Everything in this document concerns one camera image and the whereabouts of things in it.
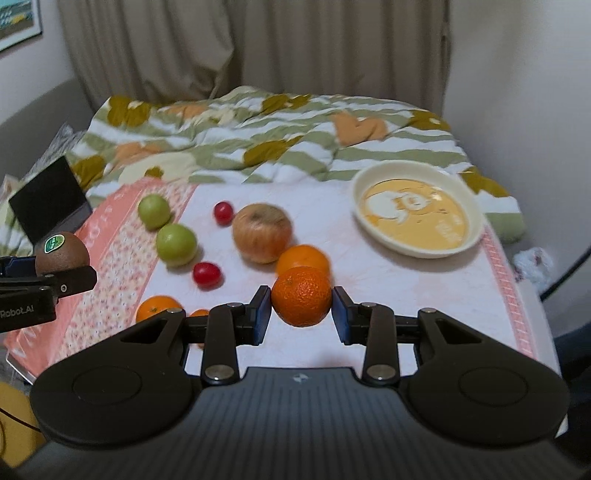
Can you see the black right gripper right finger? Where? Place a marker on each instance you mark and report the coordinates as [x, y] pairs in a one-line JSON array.
[[457, 382]]

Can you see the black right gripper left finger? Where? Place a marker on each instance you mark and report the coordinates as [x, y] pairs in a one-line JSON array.
[[133, 386]]

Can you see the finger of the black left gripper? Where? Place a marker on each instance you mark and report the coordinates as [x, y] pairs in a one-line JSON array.
[[69, 281]]

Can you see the brown kiwi with sticker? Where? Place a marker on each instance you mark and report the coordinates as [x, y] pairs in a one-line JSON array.
[[60, 252]]

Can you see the small orange mandarin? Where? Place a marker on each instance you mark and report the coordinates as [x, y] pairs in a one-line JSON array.
[[199, 313]]

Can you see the green apple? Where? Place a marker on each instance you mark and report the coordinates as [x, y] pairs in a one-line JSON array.
[[176, 245], [153, 211]]

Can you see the red cherry tomato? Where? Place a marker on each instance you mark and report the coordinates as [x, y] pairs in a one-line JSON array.
[[206, 275], [223, 213]]

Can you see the large red-yellow apple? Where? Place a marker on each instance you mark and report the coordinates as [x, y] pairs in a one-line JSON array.
[[261, 232]]

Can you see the black open laptop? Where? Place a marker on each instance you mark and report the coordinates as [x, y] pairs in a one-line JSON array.
[[50, 203]]

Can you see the yellow object at left edge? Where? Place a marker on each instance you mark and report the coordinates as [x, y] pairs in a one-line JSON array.
[[19, 440]]

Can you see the white crumpled plastic bag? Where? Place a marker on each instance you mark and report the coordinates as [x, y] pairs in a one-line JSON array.
[[533, 264]]

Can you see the pink floral towel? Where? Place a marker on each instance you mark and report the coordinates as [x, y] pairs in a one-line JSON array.
[[300, 241]]

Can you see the grey sofa backrest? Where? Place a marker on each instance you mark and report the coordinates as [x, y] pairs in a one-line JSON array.
[[27, 134]]

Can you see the cream bowl with cartoon print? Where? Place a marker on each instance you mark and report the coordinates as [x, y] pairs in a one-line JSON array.
[[416, 209]]

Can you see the green striped floral quilt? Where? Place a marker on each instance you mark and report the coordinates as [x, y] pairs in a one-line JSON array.
[[253, 136]]

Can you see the framed wall picture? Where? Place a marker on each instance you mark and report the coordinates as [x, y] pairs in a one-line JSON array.
[[20, 20]]

